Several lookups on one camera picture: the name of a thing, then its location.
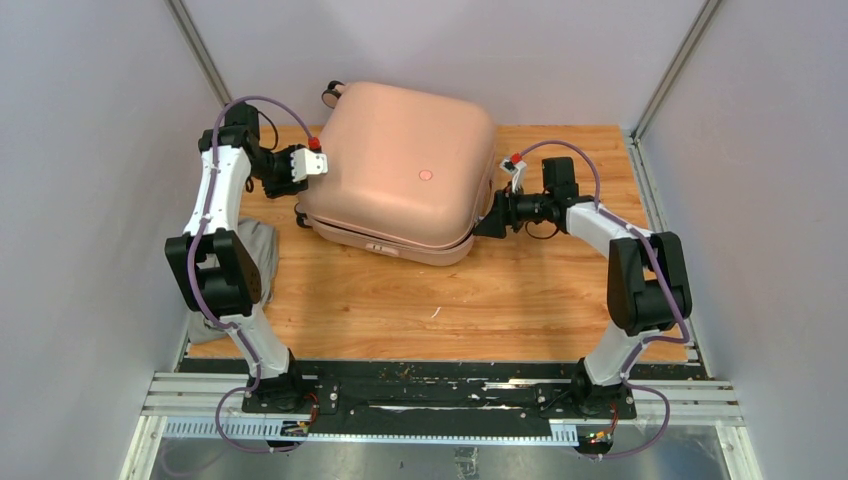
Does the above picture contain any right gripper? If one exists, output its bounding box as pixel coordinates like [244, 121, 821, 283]
[473, 181, 553, 240]

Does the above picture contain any pink hard-shell suitcase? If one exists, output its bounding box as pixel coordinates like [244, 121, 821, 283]
[298, 82, 497, 266]

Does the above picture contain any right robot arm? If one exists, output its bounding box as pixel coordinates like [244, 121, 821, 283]
[473, 155, 692, 418]

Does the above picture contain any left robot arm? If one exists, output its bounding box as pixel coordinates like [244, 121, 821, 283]
[164, 96, 320, 413]

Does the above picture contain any grey cloth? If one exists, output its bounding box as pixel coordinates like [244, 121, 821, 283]
[187, 218, 281, 346]

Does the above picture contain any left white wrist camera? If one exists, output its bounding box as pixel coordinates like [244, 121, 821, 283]
[290, 137, 329, 182]

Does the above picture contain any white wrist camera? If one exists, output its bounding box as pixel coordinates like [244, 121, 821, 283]
[500, 152, 527, 194]
[290, 137, 329, 182]

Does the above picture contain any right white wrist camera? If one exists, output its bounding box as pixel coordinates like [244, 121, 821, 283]
[500, 152, 527, 194]

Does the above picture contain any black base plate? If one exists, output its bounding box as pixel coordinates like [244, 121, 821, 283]
[178, 358, 707, 439]

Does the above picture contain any aluminium frame rail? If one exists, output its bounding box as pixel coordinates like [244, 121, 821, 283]
[121, 358, 762, 479]

